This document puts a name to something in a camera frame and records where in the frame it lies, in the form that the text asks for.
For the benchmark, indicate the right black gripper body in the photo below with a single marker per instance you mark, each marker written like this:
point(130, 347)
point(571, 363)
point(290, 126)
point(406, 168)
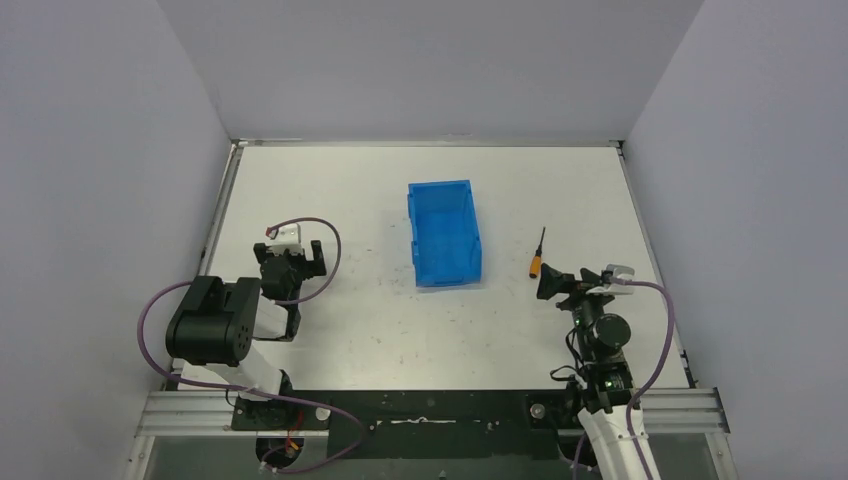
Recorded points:
point(574, 288)

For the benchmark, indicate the aluminium front rail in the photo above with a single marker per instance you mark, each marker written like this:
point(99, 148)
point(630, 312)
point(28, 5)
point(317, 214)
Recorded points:
point(213, 413)

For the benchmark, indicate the blue plastic bin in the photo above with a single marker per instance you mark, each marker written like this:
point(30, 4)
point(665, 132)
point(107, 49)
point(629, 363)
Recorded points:
point(446, 244)

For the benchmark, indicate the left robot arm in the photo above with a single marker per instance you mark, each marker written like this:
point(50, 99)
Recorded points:
point(217, 323)

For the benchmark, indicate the orange handled screwdriver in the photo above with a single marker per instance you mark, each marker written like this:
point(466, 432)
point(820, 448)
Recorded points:
point(536, 261)

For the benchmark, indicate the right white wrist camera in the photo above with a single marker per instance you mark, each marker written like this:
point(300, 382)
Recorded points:
point(614, 281)

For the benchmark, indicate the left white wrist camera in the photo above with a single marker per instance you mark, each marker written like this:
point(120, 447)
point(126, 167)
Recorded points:
point(284, 237)

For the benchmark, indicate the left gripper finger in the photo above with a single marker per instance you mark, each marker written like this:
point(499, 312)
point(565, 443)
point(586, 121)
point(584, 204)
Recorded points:
point(317, 265)
point(261, 252)

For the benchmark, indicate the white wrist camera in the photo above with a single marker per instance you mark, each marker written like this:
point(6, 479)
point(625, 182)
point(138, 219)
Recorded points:
point(284, 237)
point(614, 281)

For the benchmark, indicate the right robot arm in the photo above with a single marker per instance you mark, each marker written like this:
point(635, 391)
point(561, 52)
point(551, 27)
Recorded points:
point(611, 419)

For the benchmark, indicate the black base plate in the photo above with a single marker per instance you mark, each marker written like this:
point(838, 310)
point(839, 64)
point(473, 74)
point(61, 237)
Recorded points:
point(452, 442)

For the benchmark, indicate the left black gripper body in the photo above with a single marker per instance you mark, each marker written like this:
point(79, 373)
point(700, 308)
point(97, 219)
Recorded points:
point(291, 258)

